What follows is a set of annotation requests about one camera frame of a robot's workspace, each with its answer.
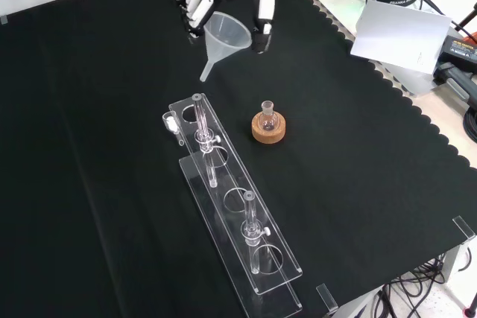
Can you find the translucent plastic funnel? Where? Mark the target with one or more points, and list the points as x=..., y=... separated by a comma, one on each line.
x=225, y=33

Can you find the glass round-bottom flask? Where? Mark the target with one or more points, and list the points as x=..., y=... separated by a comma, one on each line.
x=268, y=120

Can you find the small glass weighing funnel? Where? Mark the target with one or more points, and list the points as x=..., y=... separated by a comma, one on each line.
x=170, y=123

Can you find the clear funnel stand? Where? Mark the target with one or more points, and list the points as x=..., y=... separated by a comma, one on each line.
x=231, y=180

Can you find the pale base board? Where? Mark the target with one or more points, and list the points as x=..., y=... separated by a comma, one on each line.
x=335, y=1

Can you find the white paper sheet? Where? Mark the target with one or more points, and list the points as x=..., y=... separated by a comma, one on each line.
x=398, y=35

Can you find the black cloth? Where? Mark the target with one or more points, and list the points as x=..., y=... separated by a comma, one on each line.
x=112, y=165

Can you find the black tripod leg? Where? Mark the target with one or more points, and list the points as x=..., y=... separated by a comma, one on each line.
x=464, y=27

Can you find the black power adapter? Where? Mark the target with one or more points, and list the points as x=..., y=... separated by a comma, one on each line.
x=460, y=50

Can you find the clear edge clip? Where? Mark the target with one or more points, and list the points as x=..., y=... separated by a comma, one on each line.
x=464, y=226
x=326, y=297

